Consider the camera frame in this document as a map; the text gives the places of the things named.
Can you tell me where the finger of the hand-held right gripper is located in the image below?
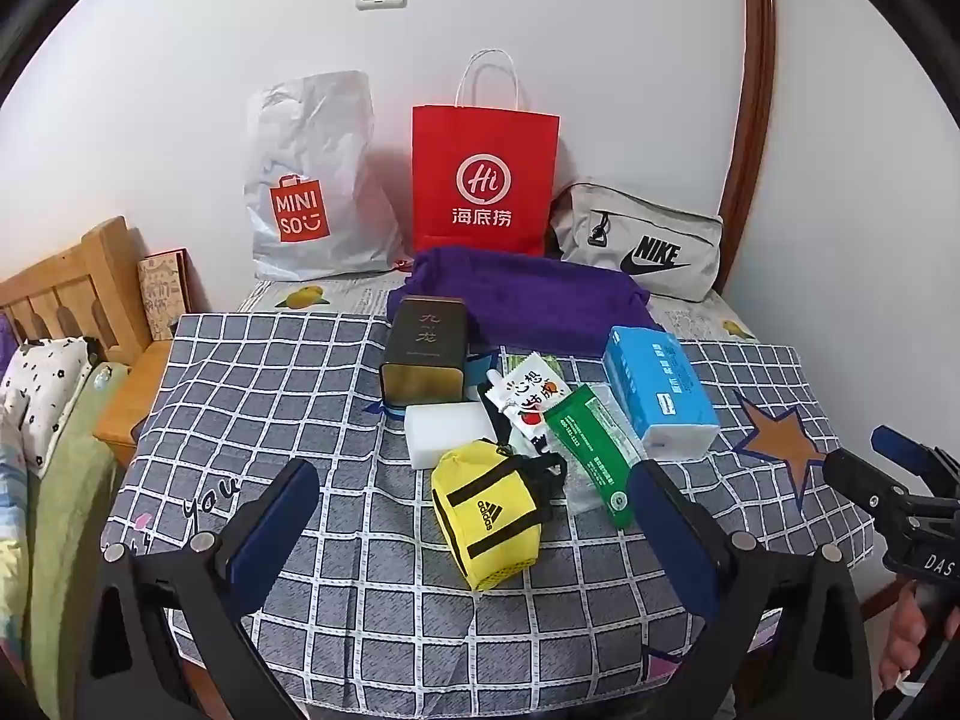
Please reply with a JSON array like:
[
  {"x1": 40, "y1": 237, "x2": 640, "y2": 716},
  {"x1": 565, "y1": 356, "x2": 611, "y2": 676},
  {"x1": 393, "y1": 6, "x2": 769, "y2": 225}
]
[
  {"x1": 871, "y1": 426, "x2": 960, "y2": 496},
  {"x1": 823, "y1": 448, "x2": 927, "y2": 533}
]

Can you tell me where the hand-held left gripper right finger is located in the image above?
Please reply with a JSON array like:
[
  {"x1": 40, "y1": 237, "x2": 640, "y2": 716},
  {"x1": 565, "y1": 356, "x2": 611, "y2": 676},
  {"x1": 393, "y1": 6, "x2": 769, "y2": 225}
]
[{"x1": 628, "y1": 457, "x2": 875, "y2": 720}]

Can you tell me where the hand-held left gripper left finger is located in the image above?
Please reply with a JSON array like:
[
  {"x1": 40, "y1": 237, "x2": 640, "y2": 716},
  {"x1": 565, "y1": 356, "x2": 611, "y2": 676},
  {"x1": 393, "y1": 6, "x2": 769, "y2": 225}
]
[{"x1": 88, "y1": 457, "x2": 322, "y2": 720}]

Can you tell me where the green and clear plastic packet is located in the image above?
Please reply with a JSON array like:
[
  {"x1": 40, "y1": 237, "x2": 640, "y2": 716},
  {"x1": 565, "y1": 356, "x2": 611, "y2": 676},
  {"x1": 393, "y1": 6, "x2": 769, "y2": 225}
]
[{"x1": 544, "y1": 382, "x2": 650, "y2": 530}]

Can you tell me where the yellow mini bag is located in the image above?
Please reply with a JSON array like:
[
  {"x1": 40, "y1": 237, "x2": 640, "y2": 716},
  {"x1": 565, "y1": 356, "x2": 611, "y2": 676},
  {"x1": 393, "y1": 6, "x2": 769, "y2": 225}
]
[{"x1": 430, "y1": 439, "x2": 569, "y2": 592}]

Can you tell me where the white sponge block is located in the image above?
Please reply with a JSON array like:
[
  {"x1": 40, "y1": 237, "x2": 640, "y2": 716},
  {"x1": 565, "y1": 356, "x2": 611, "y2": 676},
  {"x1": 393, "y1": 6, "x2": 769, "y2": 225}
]
[{"x1": 405, "y1": 401, "x2": 500, "y2": 472}]

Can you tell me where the white printed pouch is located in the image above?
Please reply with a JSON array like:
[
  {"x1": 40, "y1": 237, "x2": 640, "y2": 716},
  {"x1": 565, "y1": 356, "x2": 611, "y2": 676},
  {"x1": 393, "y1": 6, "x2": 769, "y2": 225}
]
[{"x1": 478, "y1": 352, "x2": 575, "y2": 462}]

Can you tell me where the person's right hand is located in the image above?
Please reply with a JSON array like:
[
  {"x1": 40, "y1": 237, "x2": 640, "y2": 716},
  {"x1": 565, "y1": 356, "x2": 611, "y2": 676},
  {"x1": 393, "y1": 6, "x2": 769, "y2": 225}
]
[{"x1": 879, "y1": 592, "x2": 927, "y2": 683}]

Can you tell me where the grey checkered tablecloth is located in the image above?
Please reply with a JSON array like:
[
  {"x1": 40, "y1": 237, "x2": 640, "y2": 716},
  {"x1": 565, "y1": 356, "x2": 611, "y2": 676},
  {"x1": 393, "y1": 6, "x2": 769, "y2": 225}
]
[{"x1": 101, "y1": 311, "x2": 875, "y2": 720}]

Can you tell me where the blue tissue pack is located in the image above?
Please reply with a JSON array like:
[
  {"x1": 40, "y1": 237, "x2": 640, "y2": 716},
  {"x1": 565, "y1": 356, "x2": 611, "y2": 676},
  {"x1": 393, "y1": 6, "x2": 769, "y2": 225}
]
[{"x1": 602, "y1": 326, "x2": 721, "y2": 462}]

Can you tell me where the wooden nightstand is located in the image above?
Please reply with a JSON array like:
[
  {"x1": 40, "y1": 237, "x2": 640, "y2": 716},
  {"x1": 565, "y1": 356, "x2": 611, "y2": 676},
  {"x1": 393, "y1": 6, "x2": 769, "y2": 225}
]
[{"x1": 94, "y1": 340, "x2": 177, "y2": 470}]

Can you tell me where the green blanket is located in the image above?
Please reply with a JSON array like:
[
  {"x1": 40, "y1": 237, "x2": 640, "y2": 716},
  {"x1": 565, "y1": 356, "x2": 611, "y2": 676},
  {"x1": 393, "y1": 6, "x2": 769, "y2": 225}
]
[{"x1": 26, "y1": 364, "x2": 125, "y2": 720}]

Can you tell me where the dark tea tin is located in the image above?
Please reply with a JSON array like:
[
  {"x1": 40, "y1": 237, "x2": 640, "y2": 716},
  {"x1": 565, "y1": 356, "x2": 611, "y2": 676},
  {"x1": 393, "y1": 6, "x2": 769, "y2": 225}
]
[{"x1": 379, "y1": 298, "x2": 472, "y2": 419}]

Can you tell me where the colourful quilt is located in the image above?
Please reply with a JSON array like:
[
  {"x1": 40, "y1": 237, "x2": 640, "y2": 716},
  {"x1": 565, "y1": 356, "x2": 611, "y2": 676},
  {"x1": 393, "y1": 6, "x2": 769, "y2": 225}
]
[{"x1": 0, "y1": 420, "x2": 42, "y2": 720}]

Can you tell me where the decorated book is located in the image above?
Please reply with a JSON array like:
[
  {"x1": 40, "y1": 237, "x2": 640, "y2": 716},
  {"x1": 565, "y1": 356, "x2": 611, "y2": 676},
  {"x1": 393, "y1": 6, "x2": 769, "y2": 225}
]
[{"x1": 137, "y1": 251, "x2": 197, "y2": 342}]

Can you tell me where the purple towel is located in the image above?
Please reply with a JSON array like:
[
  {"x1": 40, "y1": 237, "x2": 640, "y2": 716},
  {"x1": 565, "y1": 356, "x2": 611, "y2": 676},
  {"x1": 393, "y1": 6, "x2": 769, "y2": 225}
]
[{"x1": 386, "y1": 246, "x2": 652, "y2": 352}]

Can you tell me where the polka dot pillow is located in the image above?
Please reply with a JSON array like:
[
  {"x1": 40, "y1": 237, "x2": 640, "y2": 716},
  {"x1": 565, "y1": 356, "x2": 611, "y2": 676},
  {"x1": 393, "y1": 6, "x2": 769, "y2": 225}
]
[{"x1": 0, "y1": 337, "x2": 95, "y2": 477}]

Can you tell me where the grey waist bag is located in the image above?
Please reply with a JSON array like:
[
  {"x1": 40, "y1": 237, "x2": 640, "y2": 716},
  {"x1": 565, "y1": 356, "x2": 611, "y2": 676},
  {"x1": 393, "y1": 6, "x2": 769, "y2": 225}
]
[{"x1": 550, "y1": 181, "x2": 725, "y2": 303}]

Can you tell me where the wooden headboard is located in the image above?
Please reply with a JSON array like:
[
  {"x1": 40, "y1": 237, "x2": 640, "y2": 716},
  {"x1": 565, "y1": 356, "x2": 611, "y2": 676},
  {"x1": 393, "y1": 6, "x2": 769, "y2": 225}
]
[{"x1": 0, "y1": 216, "x2": 155, "y2": 368}]

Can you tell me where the white plastic shopping bag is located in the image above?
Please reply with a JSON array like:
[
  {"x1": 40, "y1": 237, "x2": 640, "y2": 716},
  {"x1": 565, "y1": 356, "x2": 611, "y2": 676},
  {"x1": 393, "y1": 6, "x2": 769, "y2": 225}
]
[{"x1": 242, "y1": 70, "x2": 406, "y2": 282}]

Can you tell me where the red paper bag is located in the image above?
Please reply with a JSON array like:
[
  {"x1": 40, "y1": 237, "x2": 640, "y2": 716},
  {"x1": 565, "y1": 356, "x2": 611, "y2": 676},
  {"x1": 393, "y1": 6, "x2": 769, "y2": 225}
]
[{"x1": 411, "y1": 49, "x2": 561, "y2": 257}]

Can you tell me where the brown wooden door frame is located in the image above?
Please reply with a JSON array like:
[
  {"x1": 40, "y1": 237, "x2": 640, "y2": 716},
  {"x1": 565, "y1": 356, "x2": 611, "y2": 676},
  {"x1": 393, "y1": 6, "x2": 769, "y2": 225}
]
[{"x1": 716, "y1": 0, "x2": 777, "y2": 293}]

